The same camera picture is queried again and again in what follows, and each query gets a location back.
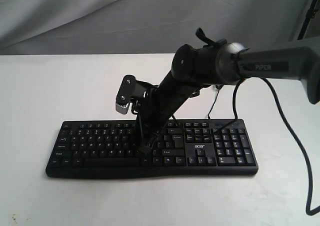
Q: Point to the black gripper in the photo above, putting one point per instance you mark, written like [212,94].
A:
[154,111]

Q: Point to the black Acer keyboard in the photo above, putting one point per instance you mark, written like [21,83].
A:
[186,147]

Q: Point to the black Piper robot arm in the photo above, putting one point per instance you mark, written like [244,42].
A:
[193,69]

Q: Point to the grey backdrop cloth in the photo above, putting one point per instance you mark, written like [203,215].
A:
[55,27]

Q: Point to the black tripod stand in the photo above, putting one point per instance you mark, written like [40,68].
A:
[308,22]

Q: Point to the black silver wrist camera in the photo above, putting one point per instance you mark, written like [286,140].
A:
[130,91]

